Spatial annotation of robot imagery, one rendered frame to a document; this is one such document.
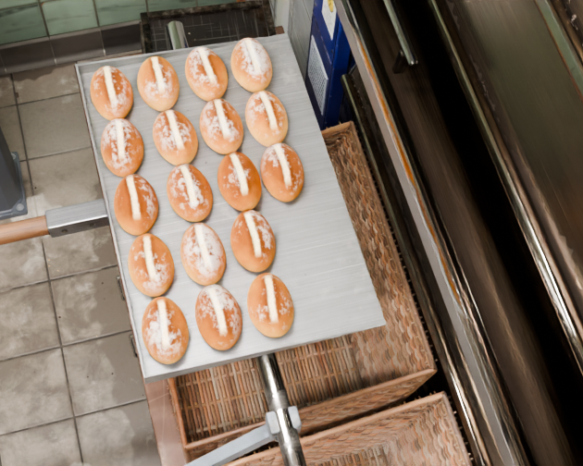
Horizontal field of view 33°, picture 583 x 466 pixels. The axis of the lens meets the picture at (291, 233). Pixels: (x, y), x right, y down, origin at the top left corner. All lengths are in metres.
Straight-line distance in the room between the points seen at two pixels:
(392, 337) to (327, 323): 0.49
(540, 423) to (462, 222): 0.28
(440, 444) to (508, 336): 0.61
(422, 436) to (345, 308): 0.48
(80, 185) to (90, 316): 0.41
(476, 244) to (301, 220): 0.34
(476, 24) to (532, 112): 0.16
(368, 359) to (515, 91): 0.89
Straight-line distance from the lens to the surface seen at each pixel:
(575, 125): 1.20
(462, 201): 1.31
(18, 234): 1.51
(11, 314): 2.79
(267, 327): 1.41
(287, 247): 1.50
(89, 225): 1.51
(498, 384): 1.19
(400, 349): 1.90
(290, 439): 1.40
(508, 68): 1.29
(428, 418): 1.84
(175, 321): 1.40
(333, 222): 1.52
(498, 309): 1.25
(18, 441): 2.67
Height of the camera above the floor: 2.52
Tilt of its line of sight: 63 degrees down
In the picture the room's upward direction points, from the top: 6 degrees clockwise
